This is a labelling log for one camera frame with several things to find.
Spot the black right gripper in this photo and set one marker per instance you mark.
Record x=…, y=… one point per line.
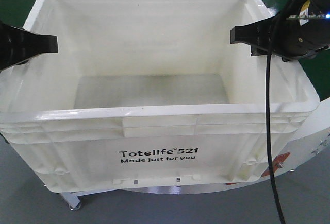
x=301, y=34

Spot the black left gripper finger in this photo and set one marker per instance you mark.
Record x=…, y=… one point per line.
x=19, y=45

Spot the white plastic tote box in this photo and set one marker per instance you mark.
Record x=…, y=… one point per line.
x=140, y=93

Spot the orange warning label plate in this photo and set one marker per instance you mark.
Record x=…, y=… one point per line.
x=277, y=163

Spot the white conveyor support leg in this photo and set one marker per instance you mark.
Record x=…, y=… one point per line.
x=72, y=199

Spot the white curved conveyor frame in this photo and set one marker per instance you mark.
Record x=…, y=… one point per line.
x=307, y=142

